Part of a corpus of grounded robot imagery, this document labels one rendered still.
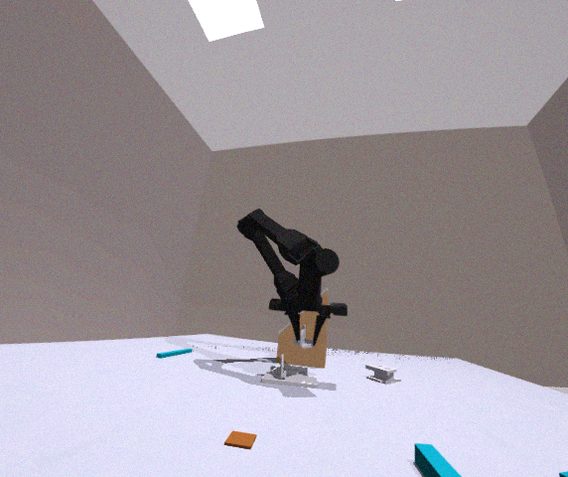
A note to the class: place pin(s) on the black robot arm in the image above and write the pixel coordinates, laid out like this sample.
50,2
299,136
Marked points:
294,247

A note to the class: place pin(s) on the cyan flat bar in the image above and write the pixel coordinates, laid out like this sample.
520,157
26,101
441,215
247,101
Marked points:
173,353

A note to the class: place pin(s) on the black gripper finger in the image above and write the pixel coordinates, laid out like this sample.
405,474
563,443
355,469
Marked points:
320,321
295,321

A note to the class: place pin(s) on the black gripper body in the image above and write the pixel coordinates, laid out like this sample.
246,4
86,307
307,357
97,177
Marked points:
309,292

